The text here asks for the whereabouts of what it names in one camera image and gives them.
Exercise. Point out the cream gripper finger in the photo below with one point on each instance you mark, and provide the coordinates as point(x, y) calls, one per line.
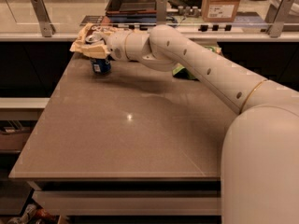
point(98, 51)
point(96, 33)

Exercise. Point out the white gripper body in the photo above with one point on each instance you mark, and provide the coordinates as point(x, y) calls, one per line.
point(116, 45)

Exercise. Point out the blue pepsi can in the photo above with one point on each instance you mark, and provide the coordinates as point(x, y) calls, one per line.
point(100, 66)

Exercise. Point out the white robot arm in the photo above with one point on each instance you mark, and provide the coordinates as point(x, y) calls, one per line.
point(260, 153)

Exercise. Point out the brown chip bag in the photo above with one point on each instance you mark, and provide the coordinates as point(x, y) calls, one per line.
point(78, 43)

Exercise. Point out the green chip bag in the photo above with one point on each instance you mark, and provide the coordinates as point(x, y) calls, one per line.
point(182, 72)

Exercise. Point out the dark tray bin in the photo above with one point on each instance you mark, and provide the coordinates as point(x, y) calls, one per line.
point(131, 7)

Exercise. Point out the cardboard box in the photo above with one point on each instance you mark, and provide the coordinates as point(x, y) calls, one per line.
point(219, 10)

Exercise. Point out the snack packages under table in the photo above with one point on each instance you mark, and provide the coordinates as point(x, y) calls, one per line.
point(34, 215)

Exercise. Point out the left metal bracket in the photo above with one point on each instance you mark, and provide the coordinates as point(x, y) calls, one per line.
point(46, 26)

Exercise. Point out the metal bracket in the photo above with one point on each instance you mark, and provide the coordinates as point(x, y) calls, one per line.
point(161, 13)
point(46, 26)
point(277, 16)

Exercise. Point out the middle metal bracket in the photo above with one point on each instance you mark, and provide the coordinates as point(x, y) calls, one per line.
point(161, 13)

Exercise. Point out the right metal bracket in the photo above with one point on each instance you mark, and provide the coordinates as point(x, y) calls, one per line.
point(277, 16)

